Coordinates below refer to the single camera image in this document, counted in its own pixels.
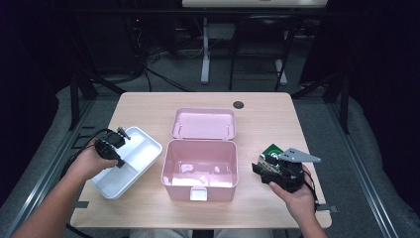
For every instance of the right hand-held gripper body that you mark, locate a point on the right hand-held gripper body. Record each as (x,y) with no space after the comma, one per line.
(289,177)

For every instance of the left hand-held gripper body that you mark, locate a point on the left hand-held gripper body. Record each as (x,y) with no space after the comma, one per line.
(109,147)

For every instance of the green and white card box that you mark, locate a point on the green and white card box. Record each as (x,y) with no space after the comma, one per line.
(271,150)

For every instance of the white divided tray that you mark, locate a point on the white divided tray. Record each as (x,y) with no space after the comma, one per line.
(138,155)

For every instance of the person's left hand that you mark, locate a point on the person's left hand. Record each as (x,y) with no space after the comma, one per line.
(89,163)

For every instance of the person's right hand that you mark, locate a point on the person's right hand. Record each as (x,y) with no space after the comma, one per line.
(302,205)

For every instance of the grey tape strip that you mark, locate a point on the grey tape strip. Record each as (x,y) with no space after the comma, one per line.
(328,208)
(81,204)

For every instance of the black metal stand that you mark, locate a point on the black metal stand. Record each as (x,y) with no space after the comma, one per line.
(345,99)
(74,99)

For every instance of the round black table grommet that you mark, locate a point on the round black table grommet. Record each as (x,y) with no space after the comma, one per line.
(238,105)

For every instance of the white desk with metal legs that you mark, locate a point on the white desk with metal legs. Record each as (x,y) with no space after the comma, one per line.
(205,66)

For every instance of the black stool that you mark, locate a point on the black stool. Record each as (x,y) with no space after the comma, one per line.
(264,20)

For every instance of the grey metal floor rail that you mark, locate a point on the grey metal floor rail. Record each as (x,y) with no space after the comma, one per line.
(363,172)
(49,172)

